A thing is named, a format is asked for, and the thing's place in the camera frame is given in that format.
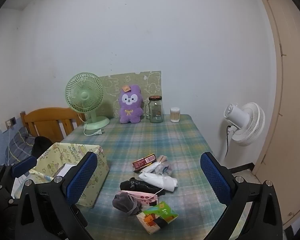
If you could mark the green printed backdrop board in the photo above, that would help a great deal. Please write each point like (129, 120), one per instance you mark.
(140, 80)

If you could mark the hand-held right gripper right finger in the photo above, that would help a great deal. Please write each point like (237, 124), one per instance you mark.
(215, 180)

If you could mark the brown snack box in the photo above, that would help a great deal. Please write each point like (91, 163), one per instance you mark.
(143, 162)

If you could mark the beige folded sock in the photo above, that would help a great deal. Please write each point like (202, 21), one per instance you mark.
(162, 159)

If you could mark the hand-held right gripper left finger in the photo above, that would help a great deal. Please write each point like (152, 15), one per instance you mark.
(82, 177)

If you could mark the green colourful box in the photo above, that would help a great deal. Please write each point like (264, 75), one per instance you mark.
(160, 212)

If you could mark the pink tissue packet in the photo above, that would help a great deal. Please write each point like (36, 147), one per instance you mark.
(147, 200)

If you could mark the yellow cartoon gift bag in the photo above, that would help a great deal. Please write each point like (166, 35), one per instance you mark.
(100, 175)

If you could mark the glass jar mug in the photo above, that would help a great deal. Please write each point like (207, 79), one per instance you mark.
(155, 110)

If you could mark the dark cloth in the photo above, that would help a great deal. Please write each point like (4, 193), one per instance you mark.
(42, 145)

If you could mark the white tissue paper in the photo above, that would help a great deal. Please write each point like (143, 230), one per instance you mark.
(160, 180)

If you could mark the grey sock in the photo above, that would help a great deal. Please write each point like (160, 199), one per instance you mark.
(122, 202)

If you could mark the green desk fan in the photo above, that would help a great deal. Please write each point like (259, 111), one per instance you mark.
(84, 95)

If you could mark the plaid pillow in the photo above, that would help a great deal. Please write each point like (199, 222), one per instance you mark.
(20, 145)

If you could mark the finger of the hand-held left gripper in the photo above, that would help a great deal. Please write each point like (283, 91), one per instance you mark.
(23, 166)

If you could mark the beige door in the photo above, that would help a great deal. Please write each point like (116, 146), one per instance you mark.
(295, 130)

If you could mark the cotton swab container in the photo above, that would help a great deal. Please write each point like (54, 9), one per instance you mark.
(175, 116)

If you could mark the clear plastic packet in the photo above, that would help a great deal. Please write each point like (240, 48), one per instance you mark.
(167, 170)

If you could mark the purple plush toy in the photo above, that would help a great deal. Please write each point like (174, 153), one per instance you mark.
(130, 110)

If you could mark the dark wall switch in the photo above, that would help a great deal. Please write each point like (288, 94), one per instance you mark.
(13, 120)

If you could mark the white wall socket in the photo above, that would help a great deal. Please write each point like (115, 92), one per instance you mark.
(8, 123)

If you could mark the white standing fan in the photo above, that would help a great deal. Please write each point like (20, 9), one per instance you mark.
(250, 125)

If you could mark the black plastic bag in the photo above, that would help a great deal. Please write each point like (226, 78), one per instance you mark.
(135, 185)

